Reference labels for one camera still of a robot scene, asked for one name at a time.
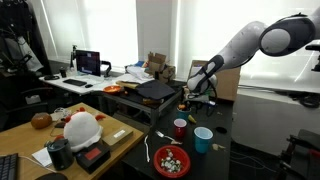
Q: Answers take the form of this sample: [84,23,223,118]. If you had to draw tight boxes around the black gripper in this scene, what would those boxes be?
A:
[179,90,212,114]

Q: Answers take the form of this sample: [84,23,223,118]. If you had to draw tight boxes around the small teal plastic cup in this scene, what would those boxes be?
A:
[176,103,192,122]

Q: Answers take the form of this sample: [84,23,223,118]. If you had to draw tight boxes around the red plastic cup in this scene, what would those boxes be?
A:
[173,118,188,140]

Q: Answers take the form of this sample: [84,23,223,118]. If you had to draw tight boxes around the tall teal plastic cup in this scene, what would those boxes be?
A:
[193,126,214,155]

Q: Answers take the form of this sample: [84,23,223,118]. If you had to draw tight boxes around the red bowl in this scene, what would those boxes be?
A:
[153,144,192,179]

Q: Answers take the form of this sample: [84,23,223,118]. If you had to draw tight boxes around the orange bowl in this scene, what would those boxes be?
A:
[102,84,124,95]

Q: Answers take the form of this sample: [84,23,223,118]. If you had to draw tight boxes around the yellow toy banana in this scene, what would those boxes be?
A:
[187,114,198,125]

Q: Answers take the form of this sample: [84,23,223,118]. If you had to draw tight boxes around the white plastic fork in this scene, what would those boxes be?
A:
[154,129,184,146]

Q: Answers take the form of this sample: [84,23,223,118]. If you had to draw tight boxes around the large brown cardboard box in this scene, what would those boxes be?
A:
[187,59,242,103]

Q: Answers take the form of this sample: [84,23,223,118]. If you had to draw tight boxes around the open cardboard box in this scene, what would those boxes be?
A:
[144,51,177,84]

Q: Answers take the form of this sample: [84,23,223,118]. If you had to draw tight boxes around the white plastic knife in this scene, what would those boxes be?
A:
[143,134,152,164]

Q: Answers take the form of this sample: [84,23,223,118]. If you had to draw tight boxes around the white paper pile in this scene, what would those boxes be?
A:
[124,64,155,84]

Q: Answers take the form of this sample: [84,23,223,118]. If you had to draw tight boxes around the flat brown cardboard box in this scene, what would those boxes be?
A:
[101,125,135,152]

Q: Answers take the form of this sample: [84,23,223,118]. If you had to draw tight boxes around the white desk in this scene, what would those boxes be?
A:
[38,71,134,98]

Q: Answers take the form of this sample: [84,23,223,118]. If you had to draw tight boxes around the black box red label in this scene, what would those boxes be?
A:
[74,141,112,175]

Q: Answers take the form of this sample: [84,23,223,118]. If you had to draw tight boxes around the black computer monitor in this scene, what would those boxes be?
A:
[75,49,102,78]

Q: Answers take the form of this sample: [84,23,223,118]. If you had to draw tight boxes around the white chicken plush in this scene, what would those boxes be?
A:
[53,106,108,153]

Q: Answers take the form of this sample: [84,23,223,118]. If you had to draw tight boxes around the slim black keyboard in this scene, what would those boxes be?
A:
[62,78,88,88]

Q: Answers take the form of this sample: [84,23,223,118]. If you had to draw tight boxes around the black desk tripod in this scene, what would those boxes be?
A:
[69,44,78,71]

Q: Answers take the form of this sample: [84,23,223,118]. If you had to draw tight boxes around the glass jar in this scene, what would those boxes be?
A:
[53,107,69,122]

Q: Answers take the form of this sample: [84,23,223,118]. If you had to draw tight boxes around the black mug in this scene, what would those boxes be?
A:
[46,137,75,172]
[59,66,68,79]

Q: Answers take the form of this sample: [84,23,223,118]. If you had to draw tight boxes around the brown ball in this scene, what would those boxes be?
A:
[30,111,54,130]

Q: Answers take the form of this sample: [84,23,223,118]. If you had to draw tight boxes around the black oval pad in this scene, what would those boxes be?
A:
[34,171,69,180]

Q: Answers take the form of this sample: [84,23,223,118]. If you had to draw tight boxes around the white paper sheet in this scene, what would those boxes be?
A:
[31,146,54,168]

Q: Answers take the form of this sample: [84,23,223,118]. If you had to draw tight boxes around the black office chair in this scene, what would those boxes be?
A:
[0,74,64,133]

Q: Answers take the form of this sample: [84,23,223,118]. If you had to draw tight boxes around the wooden table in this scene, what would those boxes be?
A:
[0,102,146,180]

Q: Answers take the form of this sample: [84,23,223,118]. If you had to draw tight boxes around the dark hanging clothes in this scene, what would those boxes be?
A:
[0,0,51,78]

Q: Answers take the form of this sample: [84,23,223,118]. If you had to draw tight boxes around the black mechanical keyboard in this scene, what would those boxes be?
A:
[0,152,20,180]

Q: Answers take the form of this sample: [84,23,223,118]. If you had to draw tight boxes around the metal frame table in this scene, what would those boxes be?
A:
[99,79,188,126]

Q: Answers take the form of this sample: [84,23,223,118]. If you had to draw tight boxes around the black cable bundle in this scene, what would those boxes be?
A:
[288,91,320,109]

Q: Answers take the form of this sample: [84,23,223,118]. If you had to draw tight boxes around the black stereo camera on stand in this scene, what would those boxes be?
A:
[304,43,320,74]

